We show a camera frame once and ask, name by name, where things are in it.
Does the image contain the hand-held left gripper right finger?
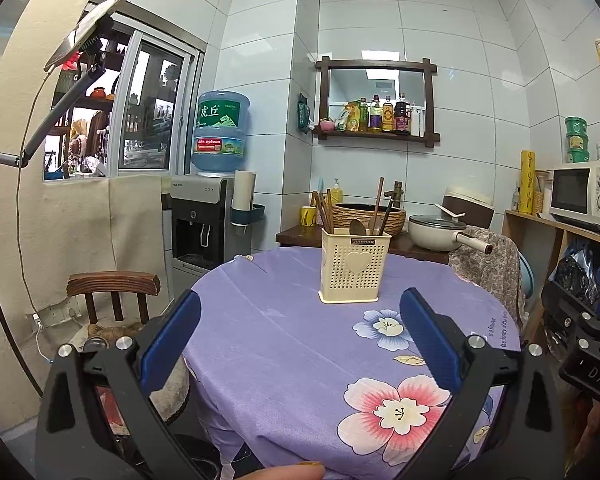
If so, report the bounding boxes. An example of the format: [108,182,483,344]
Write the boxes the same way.
[394,286,567,480]

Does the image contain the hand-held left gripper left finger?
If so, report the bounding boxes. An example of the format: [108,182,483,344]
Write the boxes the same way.
[34,289,216,480]

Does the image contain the cream perforated utensil holder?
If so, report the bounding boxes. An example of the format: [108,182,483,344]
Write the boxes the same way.
[319,227,392,305]

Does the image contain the person's left hand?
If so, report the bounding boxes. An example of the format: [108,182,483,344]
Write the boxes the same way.
[251,462,327,480]

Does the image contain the black plastic bag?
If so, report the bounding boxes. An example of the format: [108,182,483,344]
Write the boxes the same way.
[551,236,600,307]

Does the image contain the cat print seat cushion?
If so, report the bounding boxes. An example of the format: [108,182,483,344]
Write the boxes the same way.
[77,322,192,441]

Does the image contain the blue plastic basin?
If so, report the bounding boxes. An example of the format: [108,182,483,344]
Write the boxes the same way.
[518,252,535,307]

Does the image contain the dark wooden chair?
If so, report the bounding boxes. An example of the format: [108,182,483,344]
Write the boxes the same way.
[66,272,162,327]

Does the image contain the floral chair cover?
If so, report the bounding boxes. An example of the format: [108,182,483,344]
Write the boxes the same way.
[448,225,527,332]

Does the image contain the white microwave oven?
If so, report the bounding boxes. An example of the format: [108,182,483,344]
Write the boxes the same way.
[548,162,600,222]

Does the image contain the white pot with glass lid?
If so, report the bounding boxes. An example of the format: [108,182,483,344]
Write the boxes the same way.
[408,213,495,254]

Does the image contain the light wooden shelf unit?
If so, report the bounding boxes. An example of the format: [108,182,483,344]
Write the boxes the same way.
[501,208,600,347]

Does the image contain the white power strip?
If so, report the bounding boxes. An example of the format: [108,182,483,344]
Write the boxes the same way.
[26,299,82,332]

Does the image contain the glass jar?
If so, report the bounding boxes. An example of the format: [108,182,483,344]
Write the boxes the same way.
[533,169,551,214]

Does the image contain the purple floral tablecloth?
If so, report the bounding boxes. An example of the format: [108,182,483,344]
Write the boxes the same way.
[181,246,524,480]

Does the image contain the black water dispenser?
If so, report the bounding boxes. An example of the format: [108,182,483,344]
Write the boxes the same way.
[165,174,236,292]

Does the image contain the yellow foil roll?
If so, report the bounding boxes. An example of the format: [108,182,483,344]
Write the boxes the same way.
[518,149,537,214]

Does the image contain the white and brown rice cooker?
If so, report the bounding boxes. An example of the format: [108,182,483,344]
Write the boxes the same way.
[440,185,495,229]

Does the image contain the beige hanging cloth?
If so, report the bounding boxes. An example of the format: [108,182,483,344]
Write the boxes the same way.
[0,0,175,402]

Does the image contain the stack of green cups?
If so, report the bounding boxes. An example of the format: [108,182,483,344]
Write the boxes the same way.
[564,116,589,164]

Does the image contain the dark wooden counter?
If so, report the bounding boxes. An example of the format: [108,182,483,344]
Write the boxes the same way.
[275,224,452,266]

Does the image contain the white paper cup tube holder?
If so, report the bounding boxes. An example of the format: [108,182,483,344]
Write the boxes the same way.
[229,169,266,226]

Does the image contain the blue water bottle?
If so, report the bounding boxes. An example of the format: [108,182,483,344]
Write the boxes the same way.
[190,89,252,177]

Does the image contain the dark soy sauce bottle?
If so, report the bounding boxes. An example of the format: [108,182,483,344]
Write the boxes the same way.
[394,92,412,136]

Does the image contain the purple label sauce bottle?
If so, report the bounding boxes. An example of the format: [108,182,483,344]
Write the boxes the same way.
[369,94,384,133]

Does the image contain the sliding glass window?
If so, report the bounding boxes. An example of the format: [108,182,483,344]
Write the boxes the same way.
[42,0,207,182]

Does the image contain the green hanging packet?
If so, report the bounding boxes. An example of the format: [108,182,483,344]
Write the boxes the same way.
[297,94,314,134]

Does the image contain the phone on stand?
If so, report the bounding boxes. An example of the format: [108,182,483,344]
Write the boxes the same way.
[43,0,130,72]

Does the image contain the wooden framed wall shelf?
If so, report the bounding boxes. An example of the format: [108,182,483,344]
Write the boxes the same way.
[312,55,442,150]

